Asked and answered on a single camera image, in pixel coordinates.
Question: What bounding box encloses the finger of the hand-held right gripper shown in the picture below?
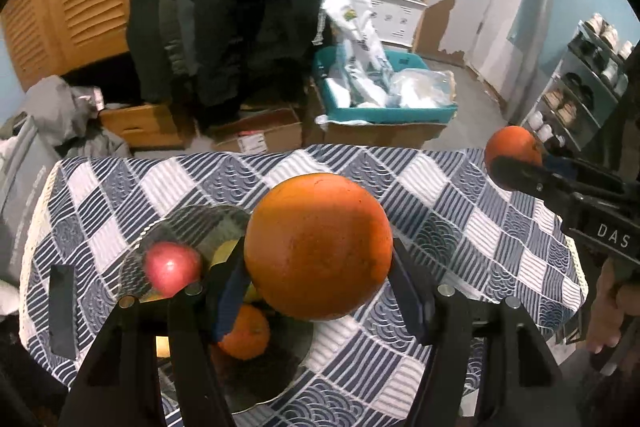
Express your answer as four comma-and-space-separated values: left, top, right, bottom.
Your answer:
492, 156, 626, 220
542, 152, 626, 192

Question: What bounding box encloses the person's right hand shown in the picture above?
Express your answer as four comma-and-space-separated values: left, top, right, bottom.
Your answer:
585, 259, 640, 355

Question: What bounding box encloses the black jacket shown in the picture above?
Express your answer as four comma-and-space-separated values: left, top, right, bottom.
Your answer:
125, 0, 176, 105

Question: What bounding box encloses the wooden drawer box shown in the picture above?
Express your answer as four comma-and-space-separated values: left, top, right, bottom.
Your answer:
97, 103, 193, 151

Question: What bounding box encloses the crumpled grey jacket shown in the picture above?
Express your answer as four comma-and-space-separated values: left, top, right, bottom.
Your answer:
22, 75, 133, 158

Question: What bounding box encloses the grey printed tote bag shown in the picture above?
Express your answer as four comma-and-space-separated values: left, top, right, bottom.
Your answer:
0, 114, 63, 288

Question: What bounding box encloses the white cloth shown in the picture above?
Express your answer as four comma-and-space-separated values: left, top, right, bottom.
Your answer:
0, 277, 23, 318

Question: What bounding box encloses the white patterned box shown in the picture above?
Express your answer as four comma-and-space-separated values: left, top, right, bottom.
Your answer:
369, 0, 428, 52

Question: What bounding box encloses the white printed bag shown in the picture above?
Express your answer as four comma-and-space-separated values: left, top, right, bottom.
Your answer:
304, 0, 393, 108

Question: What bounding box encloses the red apple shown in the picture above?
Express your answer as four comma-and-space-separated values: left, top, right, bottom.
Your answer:
144, 242, 203, 299

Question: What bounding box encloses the cardboard box with red label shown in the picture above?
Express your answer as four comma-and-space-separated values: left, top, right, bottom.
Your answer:
200, 107, 303, 154

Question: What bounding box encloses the long black coat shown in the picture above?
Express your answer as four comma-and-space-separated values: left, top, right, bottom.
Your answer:
192, 0, 333, 132

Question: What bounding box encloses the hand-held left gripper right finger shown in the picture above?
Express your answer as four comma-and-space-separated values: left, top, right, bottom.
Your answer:
390, 237, 581, 427

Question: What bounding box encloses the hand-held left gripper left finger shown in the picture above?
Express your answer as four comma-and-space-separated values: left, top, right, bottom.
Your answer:
57, 252, 253, 427

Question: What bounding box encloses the metal shoe rack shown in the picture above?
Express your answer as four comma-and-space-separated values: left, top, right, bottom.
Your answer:
520, 13, 636, 152

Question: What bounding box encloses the clear plastic bag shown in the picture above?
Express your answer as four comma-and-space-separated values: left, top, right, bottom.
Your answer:
390, 69, 457, 108

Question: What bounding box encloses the ribbed glass bowl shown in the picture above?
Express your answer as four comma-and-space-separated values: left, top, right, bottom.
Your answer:
120, 205, 316, 415

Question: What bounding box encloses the group of shoes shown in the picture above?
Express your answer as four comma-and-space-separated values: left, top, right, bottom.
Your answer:
530, 13, 635, 148

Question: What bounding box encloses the blue white patterned tablecloth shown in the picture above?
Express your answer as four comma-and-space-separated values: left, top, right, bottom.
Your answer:
19, 144, 586, 427

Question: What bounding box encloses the orange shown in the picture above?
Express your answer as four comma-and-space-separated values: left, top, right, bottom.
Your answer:
217, 303, 271, 360
484, 125, 543, 180
244, 173, 394, 322

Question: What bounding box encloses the large cardboard box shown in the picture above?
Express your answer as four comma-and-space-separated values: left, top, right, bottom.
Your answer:
302, 79, 448, 150

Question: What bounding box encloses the teal plastic bin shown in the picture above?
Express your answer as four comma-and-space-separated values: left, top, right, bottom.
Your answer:
312, 46, 458, 124

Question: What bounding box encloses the black smartphone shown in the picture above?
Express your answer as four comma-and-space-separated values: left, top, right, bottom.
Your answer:
47, 263, 78, 360

